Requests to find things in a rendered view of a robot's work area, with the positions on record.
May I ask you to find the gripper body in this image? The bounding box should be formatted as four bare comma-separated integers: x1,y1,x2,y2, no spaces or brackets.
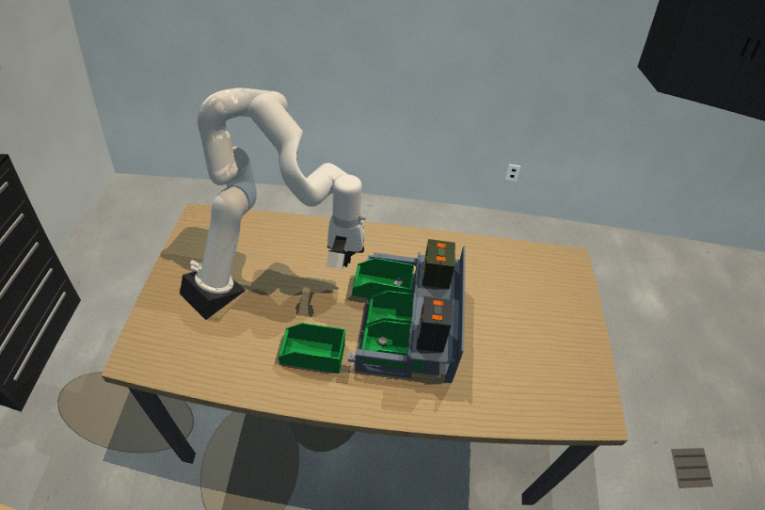
327,216,364,252

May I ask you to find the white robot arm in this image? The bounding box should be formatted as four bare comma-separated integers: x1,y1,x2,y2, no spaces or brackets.
190,88,366,294

